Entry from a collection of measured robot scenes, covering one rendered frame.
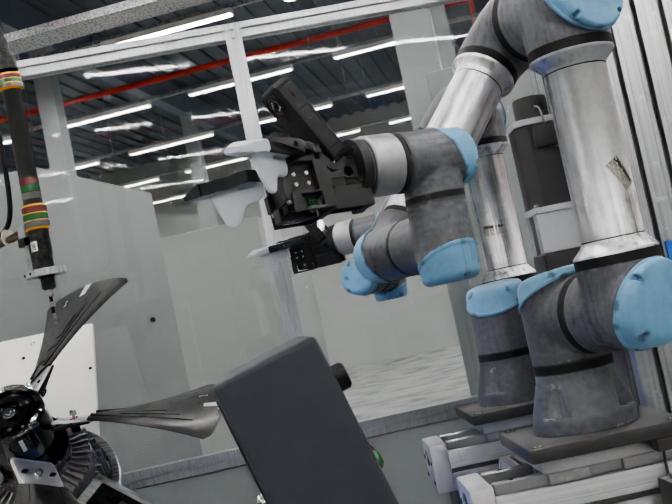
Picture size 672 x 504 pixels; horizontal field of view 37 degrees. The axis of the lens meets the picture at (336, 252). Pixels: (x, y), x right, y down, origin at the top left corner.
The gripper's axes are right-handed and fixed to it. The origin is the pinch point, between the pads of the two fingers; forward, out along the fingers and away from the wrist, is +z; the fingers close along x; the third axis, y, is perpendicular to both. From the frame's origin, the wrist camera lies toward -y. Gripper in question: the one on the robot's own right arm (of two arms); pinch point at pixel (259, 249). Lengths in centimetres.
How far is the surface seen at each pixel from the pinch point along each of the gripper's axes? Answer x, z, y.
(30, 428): -78, 9, 16
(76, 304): -50, 15, -1
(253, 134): 21.5, 4.5, -27.7
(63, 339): -60, 12, 5
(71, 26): 596, 448, -222
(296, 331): 14.1, 3.6, 22.6
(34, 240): -66, 7, -14
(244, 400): -125, -60, 8
